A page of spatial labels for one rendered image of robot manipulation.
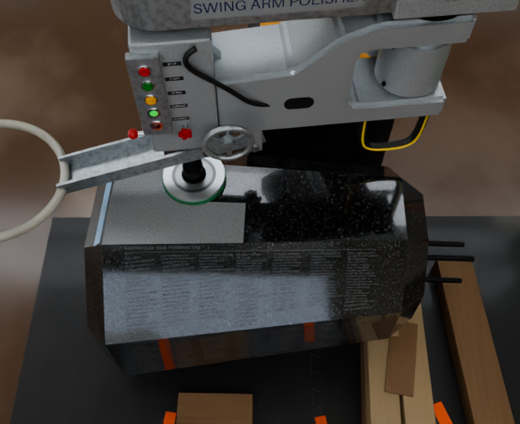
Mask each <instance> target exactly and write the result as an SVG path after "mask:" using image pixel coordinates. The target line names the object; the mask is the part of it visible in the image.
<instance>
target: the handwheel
mask: <svg viewBox="0 0 520 424"><path fill-rule="evenodd" d="M231 131H234V132H238V133H241V134H240V135H238V136H236V137H234V136H233V135H231ZM222 132H223V135H224V136H223V137H221V138H216V137H213V136H214V135H217V134H219V133H222ZM245 138H247V139H248V144H247V147H246V148H245V149H243V150H242V151H239V152H237V153H234V154H232V151H234V150H235V149H236V143H237V142H238V141H240V140H243V139H245ZM208 142H213V143H217V144H220V148H221V150H223V151H226V155H222V154H218V153H215V152H213V151H212V150H211V149H210V148H209V147H208ZM254 143H255V139H254V136H253V134H252V132H251V131H249V130H248V129H246V128H244V127H241V126H239V125H222V126H219V127H216V128H214V129H212V130H210V131H209V132H208V133H207V134H206V135H205V136H204V138H203V140H202V148H203V151H204V153H205V154H206V155H208V156H210V157H211V158H214V159H216V160H220V161H232V160H236V159H239V158H242V157H244V156H245V155H247V154H248V153H249V152H250V151H251V150H252V148H253V147H254Z"/></svg>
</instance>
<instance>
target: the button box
mask: <svg viewBox="0 0 520 424"><path fill-rule="evenodd" d="M125 63H126V66H127V70H128V73H129V76H130V82H131V86H132V89H133V93H134V96H135V102H136V106H137V108H138V112H139V115H140V119H141V125H142V129H143V132H144V135H158V134H167V133H172V132H173V130H172V120H171V115H170V111H169V106H168V101H167V94H166V88H165V84H164V80H163V75H162V67H161V62H160V57H159V53H158V52H156V53H145V54H131V53H129V52H126V53H125ZM140 66H149V67H150V68H151V70H152V73H151V75H150V76H148V77H142V76H140V75H139V74H138V73H137V69H138V68H139V67H140ZM144 81H150V82H153V83H154V84H155V88H154V89H153V90H152V91H144V90H142V89H141V83H142V82H144ZM148 95H154V96H156V97H157V99H158V102H157V103H156V104H153V105H149V104H146V103H145V102H144V97H145V96H148ZM149 109H158V110H160V112H161V115H160V116H159V117H157V118H151V117H149V116H148V115H147V111H148V110H149ZM154 121H159V122H162V123H163V127H162V129H160V130H153V129H152V128H151V127H150V124H151V123H152V122H154Z"/></svg>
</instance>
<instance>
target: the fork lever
mask: <svg viewBox="0 0 520 424"><path fill-rule="evenodd" d="M245 147H246V138H245V139H243V140H240V141H238V142H237V143H236V149H235V150H238V149H241V148H245ZM209 148H210V149H211V150H212V151H213V152H215V153H218V154H221V153H225V152H226V151H223V150H221V148H220V145H219V146H214V147H209ZM259 150H260V148H259V145H255V144H254V147H253V148H252V150H251V152H257V151H259ZM206 157H209V156H208V155H206V154H205V153H204V151H203V148H195V149H187V150H184V151H179V152H175V153H172V154H168V155H165V156H164V151H154V150H153V148H152V144H151V138H150V136H149V135H140V136H138V138H136V139H135V140H132V139H130V138H125V139H123V140H117V141H114V142H110V143H107V144H103V145H101V146H95V147H92V148H88V149H85V150H82V151H76V152H73V153H70V154H66V155H63V156H59V157H58V160H59V161H60V162H68V163H69V168H70V179H69V181H65V182H62V183H57V184H56V187H57V188H63V189H65V190H66V193H72V192H76V191H78V190H82V189H85V188H91V187H95V186H98V185H101V184H105V183H111V182H114V181H118V180H121V179H125V178H130V177H134V176H137V175H141V174H144V173H148V172H153V171H156V170H160V169H163V168H167V167H172V166H176V165H179V164H183V163H186V162H192V161H196V160H198V159H202V158H206Z"/></svg>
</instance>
